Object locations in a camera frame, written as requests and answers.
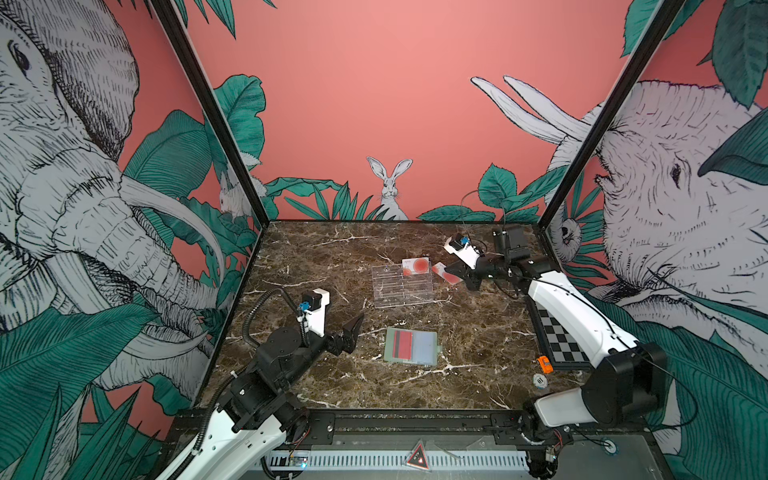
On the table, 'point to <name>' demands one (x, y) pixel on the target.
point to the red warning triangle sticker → (418, 458)
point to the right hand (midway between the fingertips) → (447, 263)
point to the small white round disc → (540, 380)
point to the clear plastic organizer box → (392, 288)
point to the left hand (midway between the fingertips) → (347, 306)
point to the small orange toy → (546, 365)
